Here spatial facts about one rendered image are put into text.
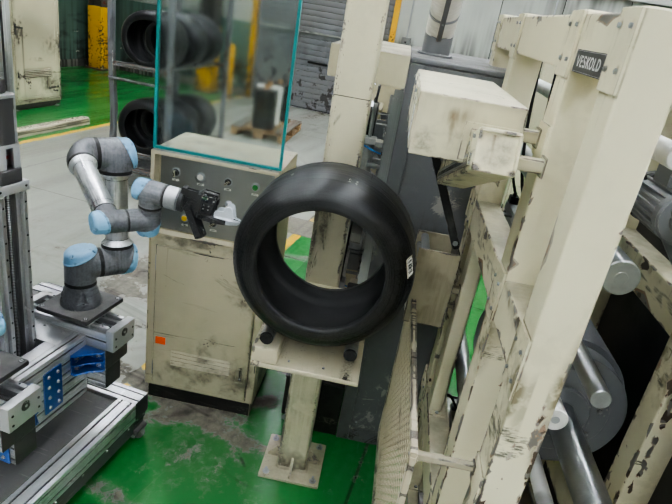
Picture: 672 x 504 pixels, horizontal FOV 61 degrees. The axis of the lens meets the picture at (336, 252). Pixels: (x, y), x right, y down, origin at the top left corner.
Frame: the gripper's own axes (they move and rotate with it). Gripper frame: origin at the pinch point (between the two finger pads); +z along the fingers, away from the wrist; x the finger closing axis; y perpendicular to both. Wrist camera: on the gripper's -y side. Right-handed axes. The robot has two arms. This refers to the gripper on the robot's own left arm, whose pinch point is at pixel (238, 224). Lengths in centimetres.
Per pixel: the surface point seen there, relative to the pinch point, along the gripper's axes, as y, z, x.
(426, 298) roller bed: -15, 69, 21
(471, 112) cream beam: 57, 54, -36
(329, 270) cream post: -18.8, 31.7, 27.3
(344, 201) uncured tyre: 21.1, 31.2, -11.9
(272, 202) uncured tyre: 14.2, 10.9, -11.0
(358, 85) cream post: 49, 24, 26
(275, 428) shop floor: -121, 27, 54
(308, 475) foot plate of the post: -118, 48, 28
